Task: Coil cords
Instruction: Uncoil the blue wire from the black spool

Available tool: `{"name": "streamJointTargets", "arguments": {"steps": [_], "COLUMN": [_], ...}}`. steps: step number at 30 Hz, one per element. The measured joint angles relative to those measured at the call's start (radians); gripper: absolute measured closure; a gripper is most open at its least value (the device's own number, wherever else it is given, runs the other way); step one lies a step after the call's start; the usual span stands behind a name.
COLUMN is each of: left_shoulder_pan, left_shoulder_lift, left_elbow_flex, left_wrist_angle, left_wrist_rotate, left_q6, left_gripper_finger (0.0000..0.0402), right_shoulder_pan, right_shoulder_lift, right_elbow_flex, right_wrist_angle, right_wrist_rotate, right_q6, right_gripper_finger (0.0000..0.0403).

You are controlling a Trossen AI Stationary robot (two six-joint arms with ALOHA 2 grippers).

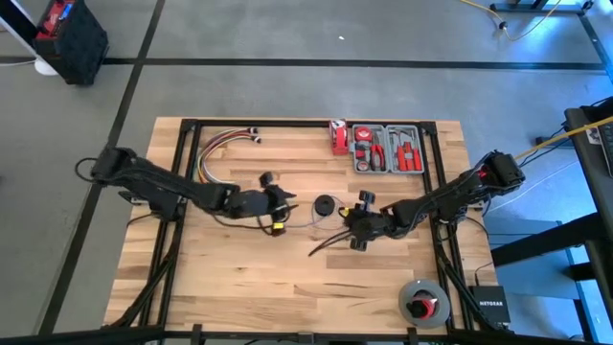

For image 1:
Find black aluminium rig frame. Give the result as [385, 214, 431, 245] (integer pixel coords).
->
[102, 117, 511, 345]

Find grey plastic tool case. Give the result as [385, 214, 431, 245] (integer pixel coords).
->
[351, 123, 426, 174]

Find multicolour wire harness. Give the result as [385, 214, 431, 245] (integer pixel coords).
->
[196, 126, 262, 184]

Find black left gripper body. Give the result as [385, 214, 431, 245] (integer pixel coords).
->
[257, 171, 290, 238]

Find white round base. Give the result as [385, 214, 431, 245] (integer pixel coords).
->
[34, 56, 59, 78]

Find red tape measure box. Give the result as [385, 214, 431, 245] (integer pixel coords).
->
[329, 119, 350, 157]

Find blue ethernet cable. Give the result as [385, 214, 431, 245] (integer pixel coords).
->
[285, 194, 347, 229]

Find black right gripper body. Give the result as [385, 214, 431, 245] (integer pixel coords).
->
[340, 190, 385, 253]

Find yellow cord with plug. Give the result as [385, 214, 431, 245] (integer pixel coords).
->
[460, 0, 566, 43]

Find black Netgear network switch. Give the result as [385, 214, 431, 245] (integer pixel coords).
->
[467, 285, 511, 325]

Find black floor stand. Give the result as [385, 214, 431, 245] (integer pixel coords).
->
[488, 0, 595, 14]

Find grey spool with red core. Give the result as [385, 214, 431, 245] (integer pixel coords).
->
[397, 279, 451, 330]

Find black cable spool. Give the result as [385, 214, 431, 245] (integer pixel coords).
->
[313, 194, 337, 218]

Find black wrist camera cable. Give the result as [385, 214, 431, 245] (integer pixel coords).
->
[210, 213, 277, 236]

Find red battery box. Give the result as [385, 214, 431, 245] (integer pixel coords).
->
[35, 0, 77, 42]

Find black desk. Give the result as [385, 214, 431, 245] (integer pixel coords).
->
[490, 95, 613, 336]

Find red-handled pliers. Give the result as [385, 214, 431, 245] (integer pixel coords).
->
[396, 141, 423, 173]
[368, 142, 387, 172]

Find black fabric crate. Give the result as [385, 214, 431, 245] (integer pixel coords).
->
[32, 0, 110, 86]

